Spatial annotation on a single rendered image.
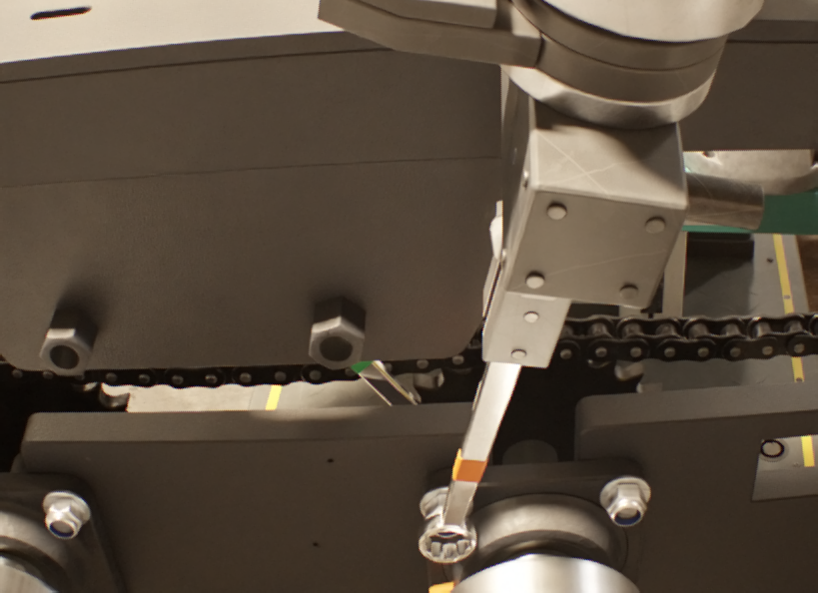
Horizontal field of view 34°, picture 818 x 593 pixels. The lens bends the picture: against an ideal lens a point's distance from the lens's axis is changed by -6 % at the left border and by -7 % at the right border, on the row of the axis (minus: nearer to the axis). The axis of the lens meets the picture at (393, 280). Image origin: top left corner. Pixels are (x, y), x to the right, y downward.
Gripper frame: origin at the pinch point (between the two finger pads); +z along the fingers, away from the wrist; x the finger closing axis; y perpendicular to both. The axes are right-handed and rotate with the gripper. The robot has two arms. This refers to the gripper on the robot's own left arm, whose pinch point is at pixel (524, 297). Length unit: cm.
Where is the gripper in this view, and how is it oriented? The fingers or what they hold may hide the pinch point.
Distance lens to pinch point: 54.0
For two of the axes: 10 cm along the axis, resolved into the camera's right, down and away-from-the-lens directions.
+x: 0.5, -7.8, 6.2
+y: 9.9, 1.2, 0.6
